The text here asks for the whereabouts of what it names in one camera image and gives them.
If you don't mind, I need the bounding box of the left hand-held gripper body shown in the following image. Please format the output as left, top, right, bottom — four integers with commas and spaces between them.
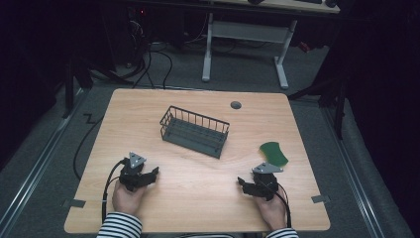
119, 151, 151, 192

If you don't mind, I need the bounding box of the green sponge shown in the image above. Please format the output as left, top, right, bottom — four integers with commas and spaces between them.
259, 141, 289, 168

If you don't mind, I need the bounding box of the black cable bundle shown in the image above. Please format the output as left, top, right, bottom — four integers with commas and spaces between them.
116, 19, 174, 90

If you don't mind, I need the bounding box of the black tripod stand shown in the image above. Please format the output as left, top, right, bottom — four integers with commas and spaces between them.
60, 55, 134, 120
287, 73, 349, 141

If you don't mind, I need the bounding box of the hand-held gripper black cable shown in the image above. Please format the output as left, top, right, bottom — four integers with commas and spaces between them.
276, 181, 293, 230
101, 158, 130, 226

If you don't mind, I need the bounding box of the dark grey wire basket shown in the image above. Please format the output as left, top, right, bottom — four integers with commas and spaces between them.
158, 105, 231, 160

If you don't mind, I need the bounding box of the person's right hand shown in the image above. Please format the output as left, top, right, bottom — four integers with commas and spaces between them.
255, 190, 288, 232

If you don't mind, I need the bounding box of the person's left hand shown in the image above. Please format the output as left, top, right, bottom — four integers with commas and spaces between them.
111, 179, 147, 218

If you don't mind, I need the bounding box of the metal floor rail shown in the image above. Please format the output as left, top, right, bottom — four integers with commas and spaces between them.
321, 105, 387, 238
0, 87, 87, 232

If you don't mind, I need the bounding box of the black floor cable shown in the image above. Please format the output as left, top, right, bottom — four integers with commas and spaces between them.
72, 113, 105, 181

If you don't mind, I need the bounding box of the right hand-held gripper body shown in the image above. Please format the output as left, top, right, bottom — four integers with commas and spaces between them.
252, 162, 284, 202

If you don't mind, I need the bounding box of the left hand-held gripper black cable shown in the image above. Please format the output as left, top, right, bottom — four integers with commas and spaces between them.
101, 158, 130, 226

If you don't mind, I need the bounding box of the white-framed wooden desk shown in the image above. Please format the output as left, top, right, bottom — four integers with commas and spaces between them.
201, 0, 342, 90

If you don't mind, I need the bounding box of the right hand-held gripper black cable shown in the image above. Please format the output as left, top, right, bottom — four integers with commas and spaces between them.
276, 181, 293, 230

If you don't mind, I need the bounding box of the grey tape strip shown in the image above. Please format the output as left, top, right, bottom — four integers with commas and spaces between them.
61, 197, 87, 209
310, 194, 332, 204

